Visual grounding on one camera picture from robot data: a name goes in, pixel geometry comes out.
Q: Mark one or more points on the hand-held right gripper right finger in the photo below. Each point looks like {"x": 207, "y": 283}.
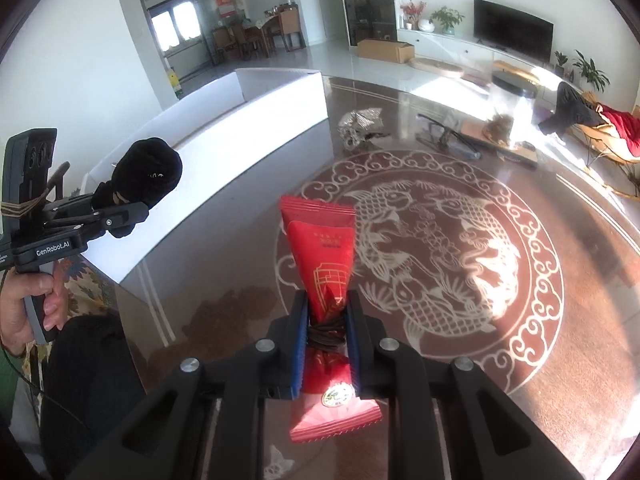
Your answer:
{"x": 355, "y": 350}

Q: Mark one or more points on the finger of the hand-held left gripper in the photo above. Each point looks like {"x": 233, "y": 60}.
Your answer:
{"x": 125, "y": 214}
{"x": 70, "y": 207}

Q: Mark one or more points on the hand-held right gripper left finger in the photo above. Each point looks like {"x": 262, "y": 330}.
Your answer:
{"x": 299, "y": 350}

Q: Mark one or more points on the red foil packet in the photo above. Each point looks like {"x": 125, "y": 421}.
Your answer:
{"x": 320, "y": 255}

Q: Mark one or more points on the white storage box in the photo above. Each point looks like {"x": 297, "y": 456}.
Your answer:
{"x": 225, "y": 130}

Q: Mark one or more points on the person's left forearm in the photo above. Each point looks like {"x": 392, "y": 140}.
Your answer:
{"x": 10, "y": 352}

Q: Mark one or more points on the person's left hand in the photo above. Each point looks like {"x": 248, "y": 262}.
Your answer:
{"x": 15, "y": 310}

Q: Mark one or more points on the tan elastic band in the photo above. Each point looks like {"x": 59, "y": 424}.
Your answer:
{"x": 20, "y": 208}

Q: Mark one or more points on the floral patterned cushion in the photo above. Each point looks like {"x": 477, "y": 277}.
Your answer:
{"x": 85, "y": 285}

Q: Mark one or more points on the person's dark trousers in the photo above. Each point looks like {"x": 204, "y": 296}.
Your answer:
{"x": 85, "y": 385}

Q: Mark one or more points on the wooden dining table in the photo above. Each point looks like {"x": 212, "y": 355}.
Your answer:
{"x": 262, "y": 32}

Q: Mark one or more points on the rhinestone bow hair clip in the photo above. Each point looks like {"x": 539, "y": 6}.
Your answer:
{"x": 360, "y": 120}

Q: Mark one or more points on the flat brown board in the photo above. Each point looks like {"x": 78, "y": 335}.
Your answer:
{"x": 475, "y": 132}

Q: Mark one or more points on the wooden sideboard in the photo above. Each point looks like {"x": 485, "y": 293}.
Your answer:
{"x": 291, "y": 27}

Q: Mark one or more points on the cardboard box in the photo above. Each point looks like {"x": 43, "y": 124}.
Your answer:
{"x": 382, "y": 50}

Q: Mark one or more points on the clear jar black lid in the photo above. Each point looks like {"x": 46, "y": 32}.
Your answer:
{"x": 510, "y": 91}

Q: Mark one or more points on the person in red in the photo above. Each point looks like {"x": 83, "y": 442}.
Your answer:
{"x": 600, "y": 142}

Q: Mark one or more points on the glass display cabinet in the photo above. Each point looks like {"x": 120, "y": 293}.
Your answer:
{"x": 365, "y": 0}

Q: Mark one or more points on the white television cabinet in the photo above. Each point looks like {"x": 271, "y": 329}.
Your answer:
{"x": 450, "y": 42}

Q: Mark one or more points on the wooden stool hairpin legs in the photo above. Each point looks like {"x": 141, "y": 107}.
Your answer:
{"x": 515, "y": 67}

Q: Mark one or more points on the red flowers in vase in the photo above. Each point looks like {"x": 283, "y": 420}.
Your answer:
{"x": 412, "y": 12}

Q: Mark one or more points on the green plant white pot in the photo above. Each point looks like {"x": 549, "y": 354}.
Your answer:
{"x": 446, "y": 19}

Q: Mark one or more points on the small potted plant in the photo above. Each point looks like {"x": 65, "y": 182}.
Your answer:
{"x": 560, "y": 62}

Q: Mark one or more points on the black flat television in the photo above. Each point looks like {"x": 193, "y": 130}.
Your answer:
{"x": 515, "y": 30}

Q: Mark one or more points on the large leafy potted plant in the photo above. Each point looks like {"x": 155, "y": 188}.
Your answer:
{"x": 592, "y": 70}

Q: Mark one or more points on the black frame glasses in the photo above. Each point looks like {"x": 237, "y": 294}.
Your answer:
{"x": 442, "y": 132}

